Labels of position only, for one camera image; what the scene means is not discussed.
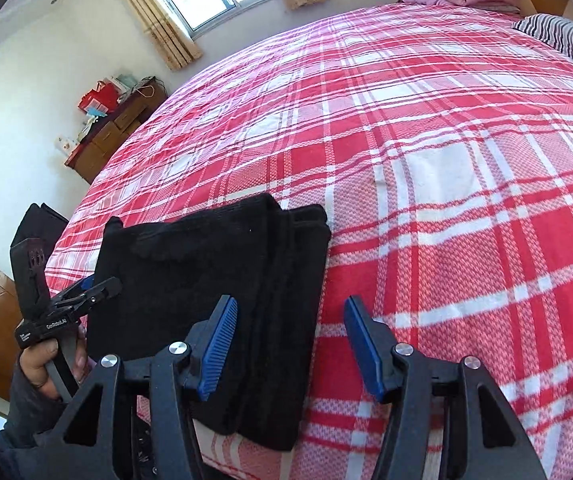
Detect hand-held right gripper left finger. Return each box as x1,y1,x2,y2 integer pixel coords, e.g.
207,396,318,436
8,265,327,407
31,295,240,480

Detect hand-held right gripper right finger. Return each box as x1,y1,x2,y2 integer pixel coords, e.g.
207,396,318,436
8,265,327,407
343,296,547,480

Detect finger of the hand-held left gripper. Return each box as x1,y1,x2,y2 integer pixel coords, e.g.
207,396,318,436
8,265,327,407
49,279,98,313
74,276,123,312

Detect black pants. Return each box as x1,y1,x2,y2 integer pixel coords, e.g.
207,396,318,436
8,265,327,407
86,192,329,452

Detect person's left forearm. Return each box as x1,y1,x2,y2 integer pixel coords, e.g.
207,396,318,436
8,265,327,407
0,360,67,480

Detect person's left hand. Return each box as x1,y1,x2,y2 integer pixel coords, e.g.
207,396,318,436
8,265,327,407
16,325,98,403

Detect black upright bag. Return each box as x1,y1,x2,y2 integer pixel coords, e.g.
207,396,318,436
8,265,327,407
16,202,70,261

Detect wooden desk with drawers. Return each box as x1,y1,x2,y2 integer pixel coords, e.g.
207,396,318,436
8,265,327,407
64,77,168,185

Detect red gift bag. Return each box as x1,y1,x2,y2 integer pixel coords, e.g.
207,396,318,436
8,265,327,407
77,80,120,116

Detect red plaid bedsheet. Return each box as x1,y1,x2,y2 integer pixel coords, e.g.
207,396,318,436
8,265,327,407
46,2,573,480

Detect long beige patterned curtain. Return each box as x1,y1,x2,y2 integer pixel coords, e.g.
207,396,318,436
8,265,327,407
99,0,203,72

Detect grey striped pillow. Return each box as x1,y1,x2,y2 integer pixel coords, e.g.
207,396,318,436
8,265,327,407
511,14,573,83

